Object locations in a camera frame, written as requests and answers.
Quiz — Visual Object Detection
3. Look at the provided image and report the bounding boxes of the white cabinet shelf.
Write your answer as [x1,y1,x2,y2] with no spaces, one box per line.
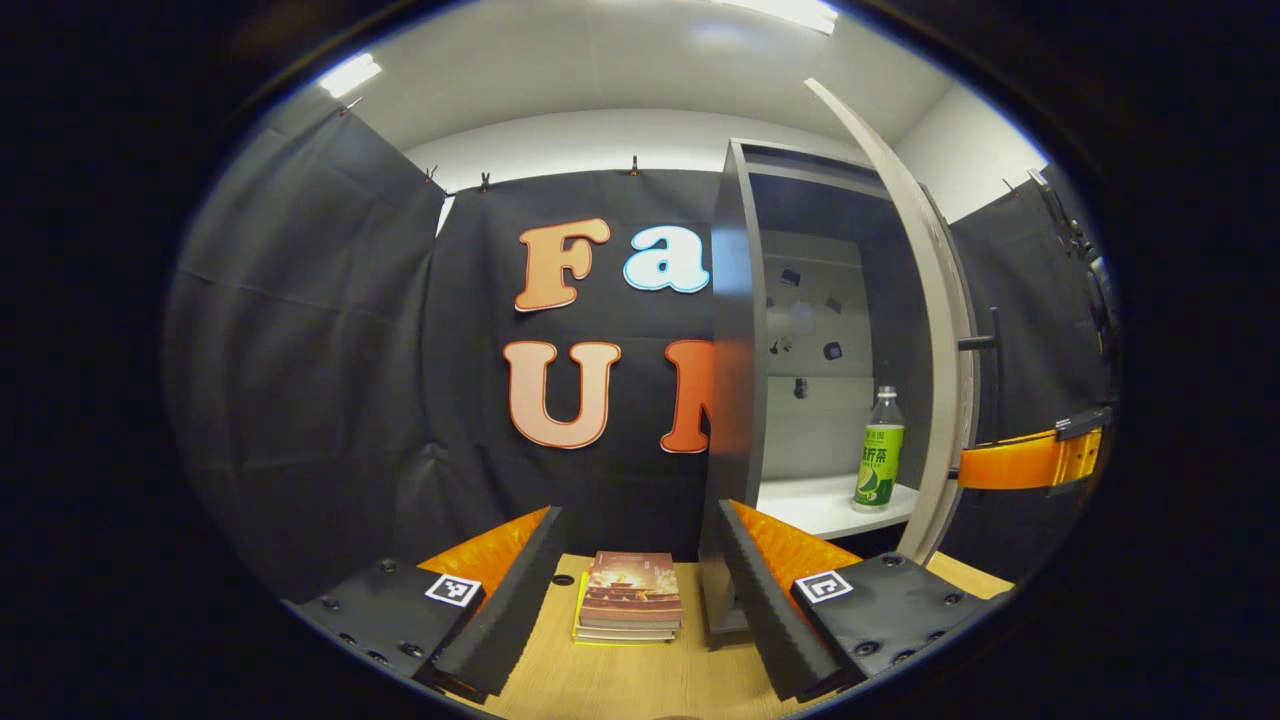
[755,472,921,541]

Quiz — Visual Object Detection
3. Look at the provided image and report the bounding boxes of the dark thin stand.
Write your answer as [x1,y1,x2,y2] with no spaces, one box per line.
[1028,165,1119,346]

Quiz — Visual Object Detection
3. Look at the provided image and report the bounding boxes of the small ceiling light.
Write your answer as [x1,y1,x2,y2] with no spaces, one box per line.
[318,52,383,99]

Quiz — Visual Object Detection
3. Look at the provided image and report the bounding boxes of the clear bottle green label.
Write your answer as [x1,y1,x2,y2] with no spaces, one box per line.
[853,385,906,513]

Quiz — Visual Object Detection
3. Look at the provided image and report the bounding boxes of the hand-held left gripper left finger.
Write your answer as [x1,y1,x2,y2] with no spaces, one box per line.
[283,505,569,706]

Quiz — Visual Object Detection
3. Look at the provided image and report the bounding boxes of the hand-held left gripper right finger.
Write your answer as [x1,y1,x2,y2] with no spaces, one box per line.
[715,500,1006,704]

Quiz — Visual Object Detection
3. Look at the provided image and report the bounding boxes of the black backdrop cloth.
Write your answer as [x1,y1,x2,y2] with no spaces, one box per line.
[160,100,1121,601]

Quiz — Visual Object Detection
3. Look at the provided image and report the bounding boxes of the white edged book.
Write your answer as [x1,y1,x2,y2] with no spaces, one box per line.
[575,622,679,641]

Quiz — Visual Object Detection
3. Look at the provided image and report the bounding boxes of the grey cabinet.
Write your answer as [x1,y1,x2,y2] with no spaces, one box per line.
[697,138,946,651]

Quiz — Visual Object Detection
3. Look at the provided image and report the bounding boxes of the large ceiling light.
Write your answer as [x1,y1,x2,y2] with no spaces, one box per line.
[715,0,841,36]

